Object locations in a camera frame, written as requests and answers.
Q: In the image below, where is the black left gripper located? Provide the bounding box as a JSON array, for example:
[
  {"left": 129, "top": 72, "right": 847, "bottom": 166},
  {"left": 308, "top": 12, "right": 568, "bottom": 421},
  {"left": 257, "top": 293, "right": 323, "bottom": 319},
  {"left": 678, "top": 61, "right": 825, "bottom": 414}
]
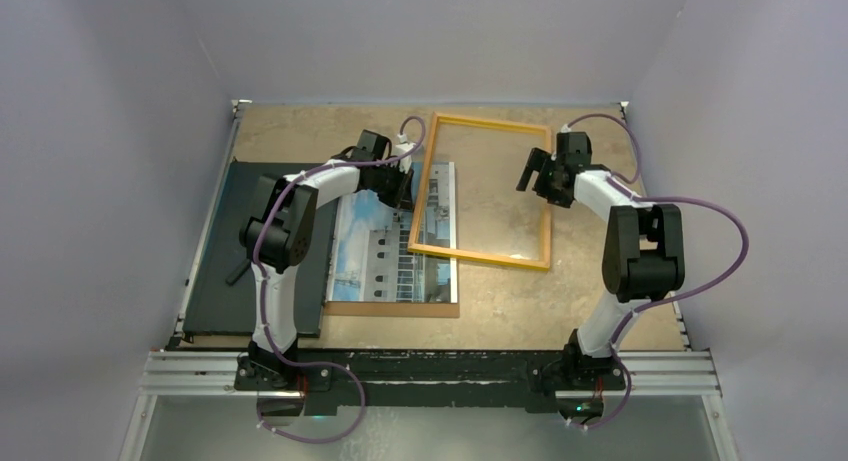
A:
[{"left": 370, "top": 163, "right": 415, "bottom": 212}]

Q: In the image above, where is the building and sky photo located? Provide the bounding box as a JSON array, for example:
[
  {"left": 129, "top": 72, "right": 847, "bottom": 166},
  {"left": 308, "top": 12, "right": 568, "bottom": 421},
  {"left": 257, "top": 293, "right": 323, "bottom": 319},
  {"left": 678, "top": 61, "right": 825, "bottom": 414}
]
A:
[{"left": 327, "top": 162, "right": 458, "bottom": 304}]

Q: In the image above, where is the yellow wooden picture frame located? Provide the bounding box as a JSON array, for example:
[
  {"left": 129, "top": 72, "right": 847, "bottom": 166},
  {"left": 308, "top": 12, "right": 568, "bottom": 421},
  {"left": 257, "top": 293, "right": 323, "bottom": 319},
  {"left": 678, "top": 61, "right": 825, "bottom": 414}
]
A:
[{"left": 405, "top": 111, "right": 554, "bottom": 272}]

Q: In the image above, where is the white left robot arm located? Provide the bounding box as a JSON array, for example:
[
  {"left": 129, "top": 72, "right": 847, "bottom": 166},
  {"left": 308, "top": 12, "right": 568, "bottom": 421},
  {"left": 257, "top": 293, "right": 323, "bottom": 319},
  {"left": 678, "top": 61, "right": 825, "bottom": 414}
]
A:
[{"left": 239, "top": 130, "right": 423, "bottom": 390}]

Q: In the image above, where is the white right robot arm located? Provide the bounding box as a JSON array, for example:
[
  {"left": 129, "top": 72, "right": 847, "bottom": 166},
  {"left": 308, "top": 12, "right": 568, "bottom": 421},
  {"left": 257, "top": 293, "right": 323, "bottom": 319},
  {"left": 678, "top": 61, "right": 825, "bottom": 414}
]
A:
[{"left": 516, "top": 132, "right": 685, "bottom": 388}]

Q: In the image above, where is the black flat box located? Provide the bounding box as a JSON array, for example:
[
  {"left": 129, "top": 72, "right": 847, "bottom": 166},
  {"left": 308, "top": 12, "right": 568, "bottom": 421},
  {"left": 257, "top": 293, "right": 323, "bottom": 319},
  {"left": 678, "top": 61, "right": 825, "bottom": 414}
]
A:
[{"left": 183, "top": 161, "right": 338, "bottom": 338}]

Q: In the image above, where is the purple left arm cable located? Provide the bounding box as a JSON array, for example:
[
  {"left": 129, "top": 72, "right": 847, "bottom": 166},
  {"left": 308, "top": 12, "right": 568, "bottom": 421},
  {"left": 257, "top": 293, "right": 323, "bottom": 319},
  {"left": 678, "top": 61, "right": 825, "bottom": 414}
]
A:
[{"left": 251, "top": 116, "right": 427, "bottom": 446}]

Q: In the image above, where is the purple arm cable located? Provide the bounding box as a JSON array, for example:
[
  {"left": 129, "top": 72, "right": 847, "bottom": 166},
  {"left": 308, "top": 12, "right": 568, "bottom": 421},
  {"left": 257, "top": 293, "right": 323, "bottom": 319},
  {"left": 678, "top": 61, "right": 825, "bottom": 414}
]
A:
[
  {"left": 561, "top": 113, "right": 751, "bottom": 433},
  {"left": 251, "top": 116, "right": 427, "bottom": 446}
]

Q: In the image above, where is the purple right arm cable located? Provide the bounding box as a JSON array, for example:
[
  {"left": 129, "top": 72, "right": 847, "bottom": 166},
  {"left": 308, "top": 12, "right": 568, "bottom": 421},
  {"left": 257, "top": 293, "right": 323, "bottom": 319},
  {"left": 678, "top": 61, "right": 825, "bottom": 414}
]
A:
[{"left": 561, "top": 113, "right": 751, "bottom": 433}]

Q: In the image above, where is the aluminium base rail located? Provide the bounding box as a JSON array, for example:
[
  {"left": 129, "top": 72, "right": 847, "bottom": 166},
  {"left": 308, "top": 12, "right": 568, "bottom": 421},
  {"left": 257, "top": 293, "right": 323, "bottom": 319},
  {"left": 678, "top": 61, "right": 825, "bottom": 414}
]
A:
[{"left": 141, "top": 349, "right": 720, "bottom": 416}]

